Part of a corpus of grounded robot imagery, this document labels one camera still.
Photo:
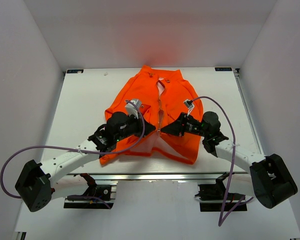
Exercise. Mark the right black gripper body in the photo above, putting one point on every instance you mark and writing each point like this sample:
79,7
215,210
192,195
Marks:
192,126

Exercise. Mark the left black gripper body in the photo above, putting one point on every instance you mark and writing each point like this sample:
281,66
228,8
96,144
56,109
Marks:
133,127

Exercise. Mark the orange jacket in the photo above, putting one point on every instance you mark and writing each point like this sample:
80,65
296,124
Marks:
162,94

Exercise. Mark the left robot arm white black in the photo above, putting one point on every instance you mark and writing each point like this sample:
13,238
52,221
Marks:
39,183

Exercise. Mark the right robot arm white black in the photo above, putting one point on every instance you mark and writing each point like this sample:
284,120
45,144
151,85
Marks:
270,180

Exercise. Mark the right blue table label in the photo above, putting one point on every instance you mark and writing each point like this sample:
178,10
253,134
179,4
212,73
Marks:
223,69

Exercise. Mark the blue table label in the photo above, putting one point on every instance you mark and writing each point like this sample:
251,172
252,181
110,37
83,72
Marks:
223,69
74,71

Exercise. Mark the left blue table label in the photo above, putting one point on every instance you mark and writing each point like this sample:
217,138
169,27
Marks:
74,71

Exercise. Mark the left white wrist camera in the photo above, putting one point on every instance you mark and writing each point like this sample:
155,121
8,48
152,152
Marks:
132,107

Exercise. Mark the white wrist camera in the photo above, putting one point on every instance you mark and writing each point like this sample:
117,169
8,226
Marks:
132,107
190,106

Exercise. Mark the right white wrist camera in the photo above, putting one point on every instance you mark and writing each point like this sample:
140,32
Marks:
190,106

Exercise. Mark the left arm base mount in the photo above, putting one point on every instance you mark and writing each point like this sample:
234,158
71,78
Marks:
97,195

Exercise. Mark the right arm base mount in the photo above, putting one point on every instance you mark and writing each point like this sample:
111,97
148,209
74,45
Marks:
211,196

